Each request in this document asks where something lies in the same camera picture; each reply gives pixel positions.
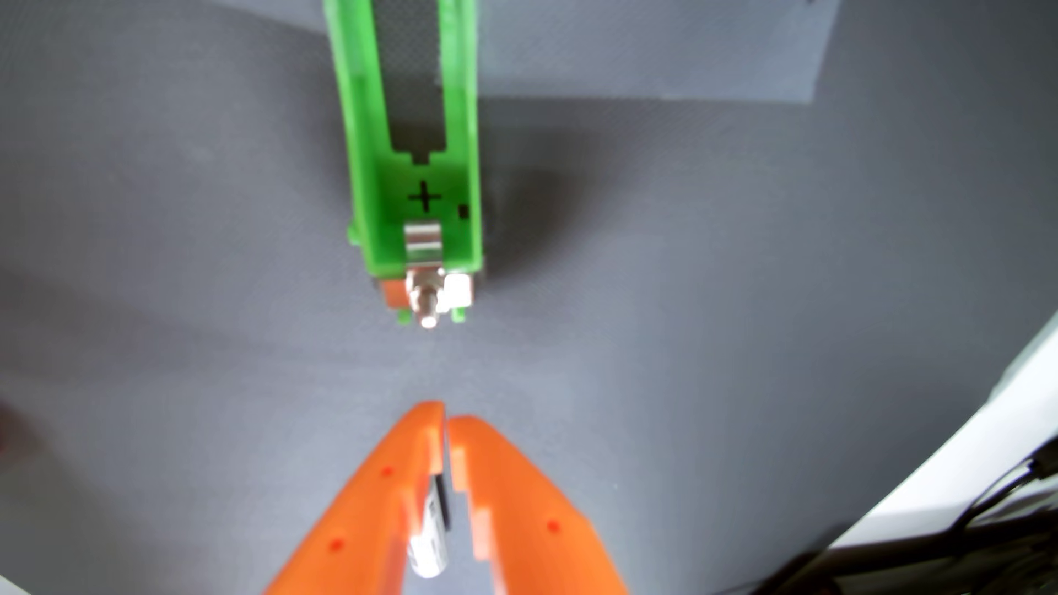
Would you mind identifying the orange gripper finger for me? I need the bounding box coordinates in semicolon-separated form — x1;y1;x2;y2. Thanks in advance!
449;415;631;595
264;401;448;595

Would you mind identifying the grey tape strip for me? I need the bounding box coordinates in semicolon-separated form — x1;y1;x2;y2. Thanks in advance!
207;0;840;104

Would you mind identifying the green battery holder with bolts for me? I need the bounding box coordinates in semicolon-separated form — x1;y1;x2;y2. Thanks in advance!
322;0;484;330

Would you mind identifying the dark grey mat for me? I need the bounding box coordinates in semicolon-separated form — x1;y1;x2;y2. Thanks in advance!
0;0;1058;595

